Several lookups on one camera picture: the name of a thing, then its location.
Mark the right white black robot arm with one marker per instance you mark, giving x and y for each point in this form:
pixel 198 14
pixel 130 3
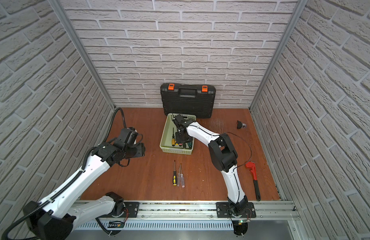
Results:
pixel 223 155

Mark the clear red handle screwdriver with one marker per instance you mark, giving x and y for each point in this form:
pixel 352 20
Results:
pixel 181 177

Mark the red pipe wrench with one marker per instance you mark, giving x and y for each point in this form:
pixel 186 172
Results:
pixel 252 167

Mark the clear handle small screwdriver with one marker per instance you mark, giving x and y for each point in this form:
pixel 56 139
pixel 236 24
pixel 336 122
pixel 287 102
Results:
pixel 178 177

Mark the light green plastic bin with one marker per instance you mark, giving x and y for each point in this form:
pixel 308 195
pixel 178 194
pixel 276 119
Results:
pixel 165 143

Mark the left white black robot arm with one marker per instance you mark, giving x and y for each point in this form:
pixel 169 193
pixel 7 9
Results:
pixel 54 217

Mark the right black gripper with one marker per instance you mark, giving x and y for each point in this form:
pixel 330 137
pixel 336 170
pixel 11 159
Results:
pixel 179 139

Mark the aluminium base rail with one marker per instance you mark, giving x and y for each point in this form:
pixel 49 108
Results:
pixel 214 210

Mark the black plastic tool case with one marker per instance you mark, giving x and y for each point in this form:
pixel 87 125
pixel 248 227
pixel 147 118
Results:
pixel 195 100

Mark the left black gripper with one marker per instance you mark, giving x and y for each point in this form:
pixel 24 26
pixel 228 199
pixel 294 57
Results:
pixel 143 149

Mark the small black knob object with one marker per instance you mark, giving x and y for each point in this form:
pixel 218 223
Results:
pixel 241 125

